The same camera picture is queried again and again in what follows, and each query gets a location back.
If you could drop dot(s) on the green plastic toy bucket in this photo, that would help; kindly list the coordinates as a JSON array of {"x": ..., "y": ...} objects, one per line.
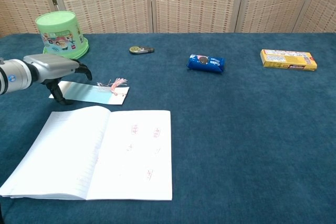
[{"x": 60, "y": 37}]

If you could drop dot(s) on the blue cookie pack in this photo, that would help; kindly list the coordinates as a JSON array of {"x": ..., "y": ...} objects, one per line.
[{"x": 207, "y": 62}]

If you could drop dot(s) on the open white notebook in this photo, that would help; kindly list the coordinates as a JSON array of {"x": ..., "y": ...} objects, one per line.
[{"x": 131, "y": 155}]

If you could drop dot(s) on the yellow cardboard box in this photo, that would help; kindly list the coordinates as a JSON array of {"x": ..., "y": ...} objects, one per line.
[{"x": 286, "y": 61}]

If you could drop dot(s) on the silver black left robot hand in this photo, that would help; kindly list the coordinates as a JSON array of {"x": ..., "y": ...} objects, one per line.
[{"x": 52, "y": 68}]

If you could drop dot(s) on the light blue tasselled bookmark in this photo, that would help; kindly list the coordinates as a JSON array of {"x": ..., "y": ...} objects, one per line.
[{"x": 89, "y": 93}]

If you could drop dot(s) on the dark teal table cover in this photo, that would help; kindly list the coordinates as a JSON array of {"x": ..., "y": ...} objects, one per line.
[{"x": 236, "y": 129}]

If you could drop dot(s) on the woven bamboo folding screen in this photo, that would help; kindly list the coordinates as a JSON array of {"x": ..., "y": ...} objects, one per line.
[{"x": 194, "y": 1}]

